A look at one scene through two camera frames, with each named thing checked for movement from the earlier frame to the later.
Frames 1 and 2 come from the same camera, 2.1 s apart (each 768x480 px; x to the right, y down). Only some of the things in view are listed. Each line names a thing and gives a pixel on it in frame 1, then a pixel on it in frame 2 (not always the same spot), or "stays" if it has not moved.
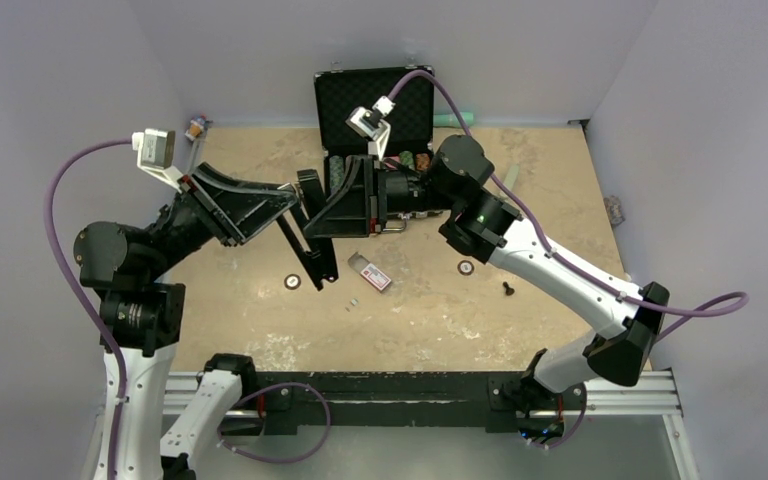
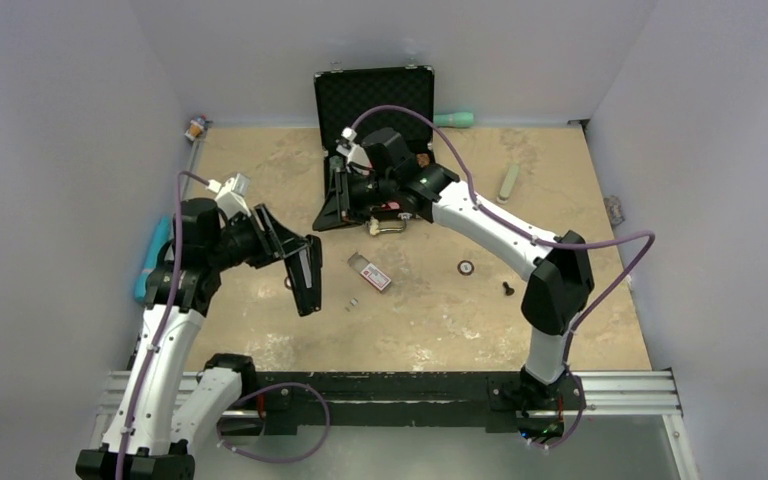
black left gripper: [234, 209] -> [273, 240]
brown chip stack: [422, 161] stays
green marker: [511, 175] stays
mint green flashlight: [450, 119] stays
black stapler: [316, 256] -> [304, 271]
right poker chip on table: [465, 267] stays
